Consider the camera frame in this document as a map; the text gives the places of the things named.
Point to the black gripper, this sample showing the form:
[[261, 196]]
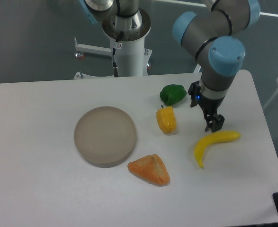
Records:
[[209, 101]]

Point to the green bell pepper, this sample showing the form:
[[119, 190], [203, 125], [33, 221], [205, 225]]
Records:
[[172, 94]]

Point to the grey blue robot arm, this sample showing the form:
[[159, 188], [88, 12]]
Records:
[[209, 40]]

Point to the yellow bell pepper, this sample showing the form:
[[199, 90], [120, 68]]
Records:
[[166, 119]]

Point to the yellow banana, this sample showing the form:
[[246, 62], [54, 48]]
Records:
[[211, 139]]

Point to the orange triangular bread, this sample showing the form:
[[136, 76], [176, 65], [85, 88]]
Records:
[[150, 168]]

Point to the beige round plate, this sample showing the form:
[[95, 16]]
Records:
[[105, 136]]

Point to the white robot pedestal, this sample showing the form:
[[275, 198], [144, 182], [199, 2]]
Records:
[[130, 57]]

